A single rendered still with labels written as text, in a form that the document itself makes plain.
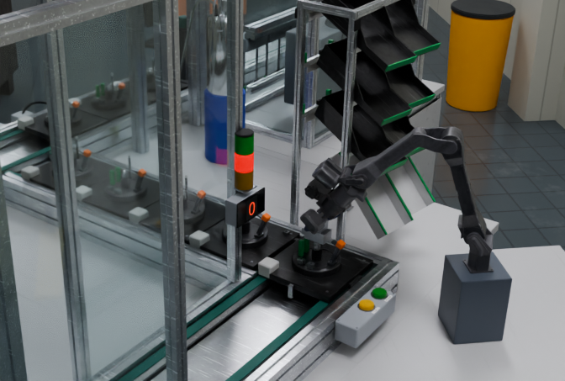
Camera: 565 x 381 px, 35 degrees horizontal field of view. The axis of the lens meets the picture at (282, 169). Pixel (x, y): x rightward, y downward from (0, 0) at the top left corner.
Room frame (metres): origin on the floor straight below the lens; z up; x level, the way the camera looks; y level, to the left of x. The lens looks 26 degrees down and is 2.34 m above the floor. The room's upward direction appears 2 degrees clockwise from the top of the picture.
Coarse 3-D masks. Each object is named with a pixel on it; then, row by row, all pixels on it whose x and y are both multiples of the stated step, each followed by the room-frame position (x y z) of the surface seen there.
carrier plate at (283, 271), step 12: (288, 252) 2.26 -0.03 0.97; (348, 252) 2.27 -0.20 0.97; (288, 264) 2.20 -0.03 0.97; (348, 264) 2.21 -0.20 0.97; (360, 264) 2.21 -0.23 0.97; (372, 264) 2.23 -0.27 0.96; (276, 276) 2.14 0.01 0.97; (288, 276) 2.14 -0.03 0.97; (300, 276) 2.14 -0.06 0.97; (336, 276) 2.14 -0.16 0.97; (348, 276) 2.15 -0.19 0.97; (300, 288) 2.09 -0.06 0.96; (312, 288) 2.08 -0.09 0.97; (324, 288) 2.08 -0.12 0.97; (336, 288) 2.08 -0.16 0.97; (324, 300) 2.05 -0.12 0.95
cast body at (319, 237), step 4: (328, 220) 2.21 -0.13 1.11; (324, 228) 2.19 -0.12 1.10; (304, 232) 2.20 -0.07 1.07; (308, 232) 2.20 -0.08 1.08; (320, 232) 2.18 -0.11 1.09; (324, 232) 2.19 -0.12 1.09; (328, 232) 2.19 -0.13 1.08; (304, 236) 2.20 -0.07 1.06; (308, 236) 2.20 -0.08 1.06; (312, 236) 2.19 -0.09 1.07; (316, 236) 2.18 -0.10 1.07; (320, 236) 2.17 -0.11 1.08; (324, 236) 2.17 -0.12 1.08; (328, 236) 2.19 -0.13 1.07; (312, 240) 2.19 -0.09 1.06; (316, 240) 2.18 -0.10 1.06; (320, 240) 2.17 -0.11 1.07; (324, 240) 2.17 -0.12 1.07; (328, 240) 2.19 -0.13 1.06
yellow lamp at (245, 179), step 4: (236, 172) 2.10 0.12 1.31; (240, 172) 2.09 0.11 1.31; (248, 172) 2.09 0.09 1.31; (252, 172) 2.10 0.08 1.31; (236, 176) 2.10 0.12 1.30; (240, 176) 2.09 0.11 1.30; (244, 176) 2.09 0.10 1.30; (248, 176) 2.09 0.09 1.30; (252, 176) 2.10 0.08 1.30; (236, 180) 2.10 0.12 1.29; (240, 180) 2.09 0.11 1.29; (244, 180) 2.09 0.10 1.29; (248, 180) 2.09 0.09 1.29; (252, 180) 2.10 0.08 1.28; (236, 184) 2.10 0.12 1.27; (240, 184) 2.09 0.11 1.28; (244, 184) 2.09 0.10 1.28; (248, 184) 2.09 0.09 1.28; (252, 184) 2.10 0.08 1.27; (240, 188) 2.09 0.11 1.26; (244, 188) 2.09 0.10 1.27; (248, 188) 2.09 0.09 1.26
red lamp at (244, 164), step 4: (236, 156) 2.10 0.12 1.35; (240, 156) 2.09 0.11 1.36; (244, 156) 2.09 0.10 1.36; (248, 156) 2.09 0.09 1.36; (252, 156) 2.10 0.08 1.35; (236, 160) 2.10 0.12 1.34; (240, 160) 2.09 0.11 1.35; (244, 160) 2.09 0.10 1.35; (248, 160) 2.09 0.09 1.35; (252, 160) 2.10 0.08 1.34; (236, 164) 2.10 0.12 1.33; (240, 164) 2.09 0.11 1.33; (244, 164) 2.09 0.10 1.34; (248, 164) 2.09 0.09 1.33; (252, 164) 2.10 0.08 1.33; (236, 168) 2.10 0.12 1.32; (240, 168) 2.09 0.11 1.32; (244, 168) 2.09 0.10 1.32; (248, 168) 2.09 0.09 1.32; (252, 168) 2.10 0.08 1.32; (244, 172) 2.09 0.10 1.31
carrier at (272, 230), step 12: (252, 228) 2.37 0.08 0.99; (264, 228) 2.37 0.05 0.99; (276, 228) 2.40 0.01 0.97; (252, 240) 2.30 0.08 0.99; (264, 240) 2.31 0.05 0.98; (276, 240) 2.33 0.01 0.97; (288, 240) 2.34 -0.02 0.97; (252, 252) 2.26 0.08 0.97; (264, 252) 2.26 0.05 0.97; (276, 252) 2.27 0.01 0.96; (252, 264) 2.19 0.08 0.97
